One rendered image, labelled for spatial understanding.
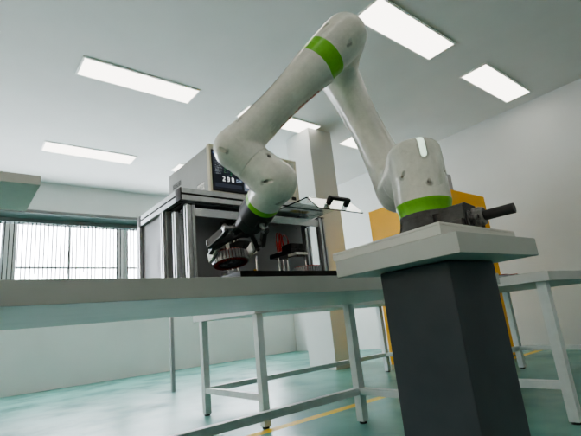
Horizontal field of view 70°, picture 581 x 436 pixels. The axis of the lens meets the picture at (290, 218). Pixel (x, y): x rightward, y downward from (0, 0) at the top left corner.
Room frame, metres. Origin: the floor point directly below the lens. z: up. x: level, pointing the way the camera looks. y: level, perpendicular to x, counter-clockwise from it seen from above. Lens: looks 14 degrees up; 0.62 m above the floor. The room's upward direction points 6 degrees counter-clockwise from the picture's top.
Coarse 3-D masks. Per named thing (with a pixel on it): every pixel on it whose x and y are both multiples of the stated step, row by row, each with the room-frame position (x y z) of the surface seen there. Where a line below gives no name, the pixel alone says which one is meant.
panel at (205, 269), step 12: (168, 216) 1.50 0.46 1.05; (168, 228) 1.50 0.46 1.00; (204, 228) 1.60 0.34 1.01; (216, 228) 1.63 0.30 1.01; (276, 228) 1.82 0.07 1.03; (288, 228) 1.87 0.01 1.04; (300, 228) 1.92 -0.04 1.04; (168, 240) 1.50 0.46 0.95; (204, 240) 1.59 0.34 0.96; (300, 240) 1.91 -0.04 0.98; (168, 252) 1.50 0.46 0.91; (204, 252) 1.59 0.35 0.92; (264, 252) 1.77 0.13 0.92; (276, 252) 1.82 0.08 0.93; (168, 264) 1.50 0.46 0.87; (204, 264) 1.59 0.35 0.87; (252, 264) 1.73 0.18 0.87; (264, 264) 1.77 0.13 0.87; (276, 264) 1.81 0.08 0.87; (300, 264) 1.90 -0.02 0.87; (168, 276) 1.50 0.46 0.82; (204, 276) 1.59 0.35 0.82; (216, 276) 1.62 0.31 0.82
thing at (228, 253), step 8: (232, 248) 1.20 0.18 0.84; (240, 248) 1.21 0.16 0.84; (216, 256) 1.20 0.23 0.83; (224, 256) 1.19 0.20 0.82; (232, 256) 1.19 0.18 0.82; (240, 256) 1.20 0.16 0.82; (248, 256) 1.25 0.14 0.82; (216, 264) 1.21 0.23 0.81; (224, 264) 1.26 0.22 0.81; (232, 264) 1.27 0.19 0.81; (240, 264) 1.27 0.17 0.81
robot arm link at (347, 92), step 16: (336, 80) 1.08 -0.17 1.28; (352, 80) 1.08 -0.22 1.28; (336, 96) 1.10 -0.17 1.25; (352, 96) 1.08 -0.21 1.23; (368, 96) 1.10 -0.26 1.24; (352, 112) 1.09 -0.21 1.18; (368, 112) 1.08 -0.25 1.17; (352, 128) 1.11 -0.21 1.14; (368, 128) 1.08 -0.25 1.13; (384, 128) 1.10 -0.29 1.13; (368, 144) 1.09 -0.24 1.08; (384, 144) 1.08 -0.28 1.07; (368, 160) 1.11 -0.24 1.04; (384, 160) 1.08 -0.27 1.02; (384, 192) 1.06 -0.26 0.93
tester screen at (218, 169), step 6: (216, 162) 1.50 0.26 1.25; (216, 168) 1.50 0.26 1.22; (222, 168) 1.52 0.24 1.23; (216, 174) 1.50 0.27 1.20; (222, 174) 1.52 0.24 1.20; (228, 174) 1.54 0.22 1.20; (216, 180) 1.50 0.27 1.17; (240, 180) 1.57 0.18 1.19; (216, 186) 1.50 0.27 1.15; (246, 192) 1.59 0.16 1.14
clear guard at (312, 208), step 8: (304, 200) 1.51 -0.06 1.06; (312, 200) 1.47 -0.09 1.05; (320, 200) 1.51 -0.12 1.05; (280, 208) 1.61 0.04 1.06; (288, 208) 1.61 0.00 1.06; (296, 208) 1.62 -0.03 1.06; (304, 208) 1.64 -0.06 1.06; (312, 208) 1.65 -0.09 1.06; (320, 208) 1.66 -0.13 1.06; (328, 208) 1.47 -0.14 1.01; (336, 208) 1.50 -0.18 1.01; (344, 208) 1.54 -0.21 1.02; (352, 208) 1.58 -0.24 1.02; (288, 216) 1.74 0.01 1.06; (296, 216) 1.75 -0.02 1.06; (304, 216) 1.77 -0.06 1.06; (312, 216) 1.78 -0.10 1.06
